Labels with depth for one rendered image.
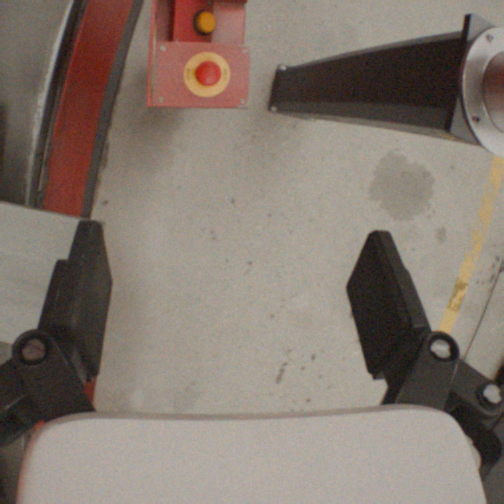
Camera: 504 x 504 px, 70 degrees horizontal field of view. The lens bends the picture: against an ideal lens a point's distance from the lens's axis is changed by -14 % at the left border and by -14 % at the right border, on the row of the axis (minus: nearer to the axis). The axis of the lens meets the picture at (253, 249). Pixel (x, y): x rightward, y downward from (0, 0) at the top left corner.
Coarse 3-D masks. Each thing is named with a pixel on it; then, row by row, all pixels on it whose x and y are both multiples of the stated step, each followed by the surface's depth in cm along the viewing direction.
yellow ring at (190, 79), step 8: (200, 56) 59; (208, 56) 59; (216, 56) 59; (192, 64) 59; (224, 64) 60; (184, 72) 59; (192, 72) 59; (224, 72) 60; (192, 80) 60; (224, 80) 61; (192, 88) 60; (200, 88) 61; (208, 88) 61; (216, 88) 61; (224, 88) 61; (208, 96) 61
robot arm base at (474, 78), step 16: (496, 32) 43; (480, 48) 44; (496, 48) 44; (464, 64) 44; (480, 64) 44; (496, 64) 43; (464, 80) 45; (480, 80) 45; (496, 80) 43; (464, 96) 45; (480, 96) 46; (496, 96) 43; (464, 112) 47; (480, 112) 47; (496, 112) 45; (480, 128) 47; (496, 128) 48; (480, 144) 49; (496, 144) 49
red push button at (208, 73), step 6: (198, 66) 57; (204, 66) 57; (210, 66) 57; (216, 66) 57; (198, 72) 57; (204, 72) 57; (210, 72) 57; (216, 72) 58; (198, 78) 58; (204, 78) 58; (210, 78) 58; (216, 78) 58; (204, 84) 58; (210, 84) 58
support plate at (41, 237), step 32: (0, 224) 40; (32, 224) 41; (64, 224) 42; (0, 256) 41; (32, 256) 42; (64, 256) 43; (0, 288) 43; (32, 288) 43; (0, 320) 44; (32, 320) 45
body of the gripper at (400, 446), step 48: (48, 432) 7; (96, 432) 7; (144, 432) 7; (192, 432) 7; (240, 432) 8; (288, 432) 8; (336, 432) 8; (384, 432) 8; (432, 432) 8; (48, 480) 6; (96, 480) 6; (144, 480) 6; (192, 480) 7; (240, 480) 7; (288, 480) 7; (336, 480) 7; (384, 480) 7; (432, 480) 7
